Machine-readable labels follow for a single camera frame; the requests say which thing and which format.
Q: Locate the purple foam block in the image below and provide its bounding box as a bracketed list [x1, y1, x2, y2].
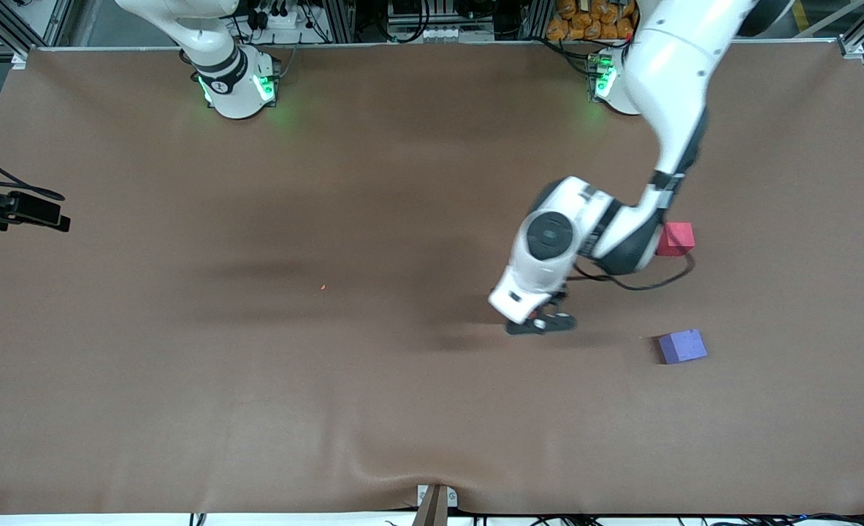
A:
[658, 329, 708, 365]

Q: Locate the red foam block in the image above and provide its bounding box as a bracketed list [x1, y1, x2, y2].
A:
[657, 222, 696, 257]

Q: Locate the grey table edge clamp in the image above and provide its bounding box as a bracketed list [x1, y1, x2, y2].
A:
[411, 484, 459, 526]

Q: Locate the table cover mat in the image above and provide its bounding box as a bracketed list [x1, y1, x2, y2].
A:
[0, 40, 864, 516]

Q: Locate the bag of orange snacks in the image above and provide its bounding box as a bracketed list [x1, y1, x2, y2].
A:
[546, 0, 635, 42]

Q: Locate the white power strip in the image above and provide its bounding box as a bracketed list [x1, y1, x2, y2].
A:
[255, 6, 302, 31]

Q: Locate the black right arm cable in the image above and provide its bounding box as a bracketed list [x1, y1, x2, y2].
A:
[0, 139, 66, 202]

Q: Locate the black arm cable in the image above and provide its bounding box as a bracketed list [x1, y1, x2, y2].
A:
[0, 139, 66, 202]
[574, 248, 697, 292]

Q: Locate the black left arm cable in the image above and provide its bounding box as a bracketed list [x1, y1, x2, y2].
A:
[574, 248, 697, 292]

